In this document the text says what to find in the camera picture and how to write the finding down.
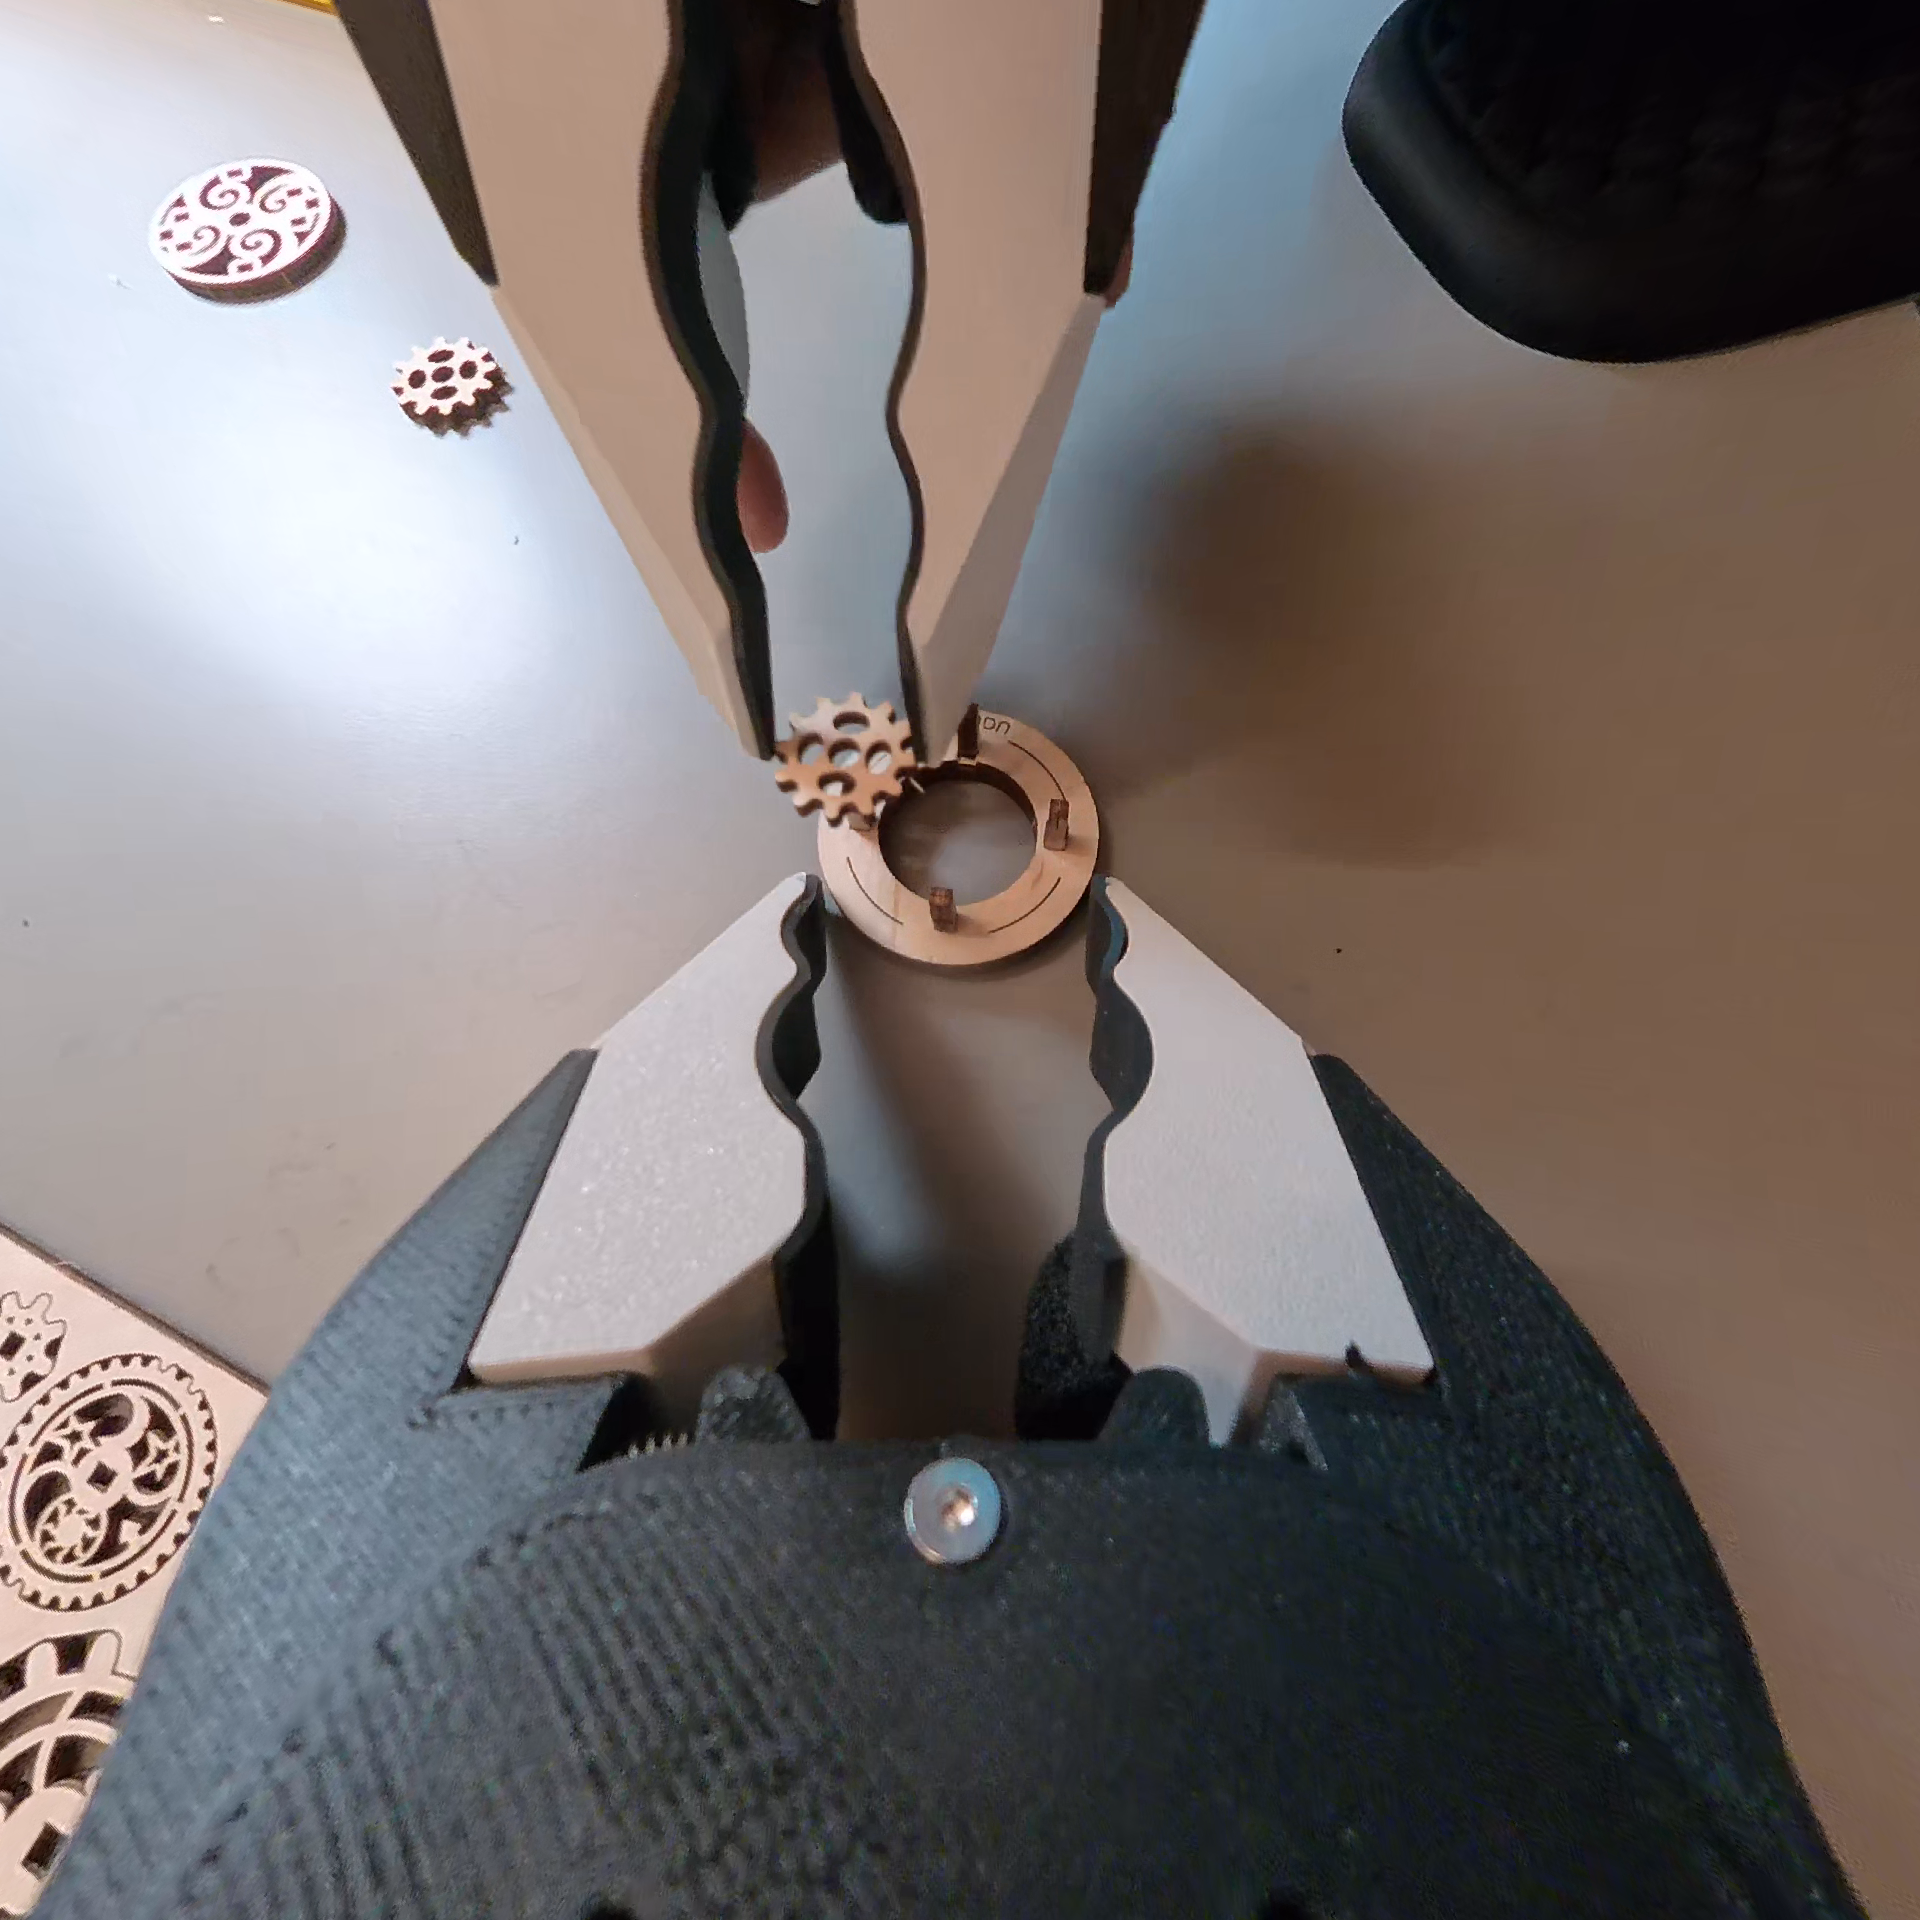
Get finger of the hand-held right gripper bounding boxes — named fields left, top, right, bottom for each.
left=841, top=0, right=1117, bottom=756
left=425, top=0, right=790, bottom=761

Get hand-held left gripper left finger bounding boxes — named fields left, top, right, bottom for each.
left=465, top=874, right=836, bottom=1420

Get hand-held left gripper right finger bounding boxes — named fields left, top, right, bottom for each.
left=1068, top=876, right=1438, bottom=1446

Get small wooden gear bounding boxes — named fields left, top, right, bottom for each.
left=771, top=691, right=922, bottom=827
left=390, top=336, right=513, bottom=440

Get ornate wooden disc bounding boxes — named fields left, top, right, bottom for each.
left=151, top=152, right=348, bottom=307

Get wooden ring base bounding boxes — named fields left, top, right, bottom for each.
left=816, top=705, right=1105, bottom=980

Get person's right hand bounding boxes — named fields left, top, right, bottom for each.
left=733, top=417, right=794, bottom=559

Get wooden parts board round holes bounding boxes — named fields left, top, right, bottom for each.
left=0, top=1222, right=276, bottom=1897

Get black woven armrest pad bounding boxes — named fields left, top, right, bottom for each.
left=1339, top=0, right=1920, bottom=367

